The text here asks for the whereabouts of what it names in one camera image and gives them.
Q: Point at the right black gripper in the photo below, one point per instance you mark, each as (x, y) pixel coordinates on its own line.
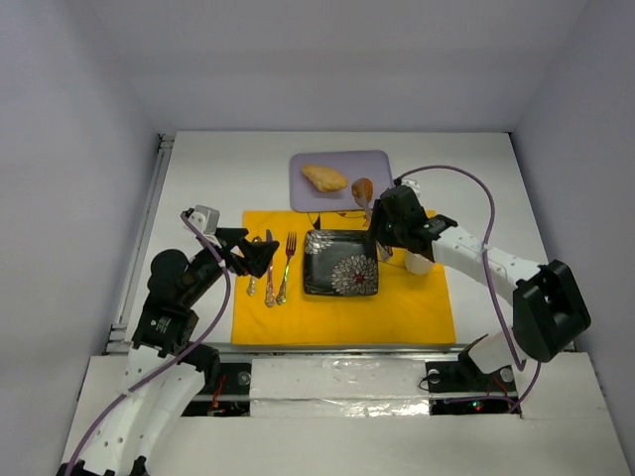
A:
(385, 230)

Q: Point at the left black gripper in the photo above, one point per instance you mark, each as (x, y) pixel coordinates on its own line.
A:
(237, 253)

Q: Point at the steel serving tongs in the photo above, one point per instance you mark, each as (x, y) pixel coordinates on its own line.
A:
(385, 253)

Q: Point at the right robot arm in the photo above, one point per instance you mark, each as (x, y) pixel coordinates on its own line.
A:
(548, 311)

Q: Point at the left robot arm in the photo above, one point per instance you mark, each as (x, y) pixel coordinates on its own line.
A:
(165, 367)

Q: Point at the small brown bread piece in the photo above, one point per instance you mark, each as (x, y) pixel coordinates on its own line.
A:
(362, 191)

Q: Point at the large yellow bread piece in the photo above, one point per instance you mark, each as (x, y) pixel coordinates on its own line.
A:
(324, 179)

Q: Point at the iridescent spoon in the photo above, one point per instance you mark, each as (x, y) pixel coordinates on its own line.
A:
(252, 285)

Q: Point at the white mug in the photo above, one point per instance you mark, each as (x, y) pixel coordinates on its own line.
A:
(417, 264)

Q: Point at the iridescent fork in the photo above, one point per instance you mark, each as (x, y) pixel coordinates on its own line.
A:
(290, 250)

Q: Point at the black floral square plate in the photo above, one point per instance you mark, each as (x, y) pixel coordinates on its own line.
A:
(340, 263)

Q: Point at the iridescent purple knife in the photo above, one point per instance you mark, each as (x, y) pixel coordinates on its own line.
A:
(270, 300)

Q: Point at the lilac plastic tray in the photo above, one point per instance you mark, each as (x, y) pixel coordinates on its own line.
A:
(304, 197)

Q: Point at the foil covered front block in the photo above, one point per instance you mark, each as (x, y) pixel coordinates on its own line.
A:
(337, 387)

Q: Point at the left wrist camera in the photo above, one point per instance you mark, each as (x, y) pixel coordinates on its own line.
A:
(204, 219)

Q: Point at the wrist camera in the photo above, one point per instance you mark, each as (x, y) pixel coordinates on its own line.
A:
(410, 183)
(204, 219)

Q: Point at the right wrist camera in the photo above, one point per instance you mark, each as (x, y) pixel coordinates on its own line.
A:
(410, 183)

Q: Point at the aluminium front rail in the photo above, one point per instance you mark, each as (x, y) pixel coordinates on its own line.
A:
(340, 349)

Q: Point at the aluminium side rail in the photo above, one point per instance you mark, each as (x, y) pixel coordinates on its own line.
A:
(116, 342)

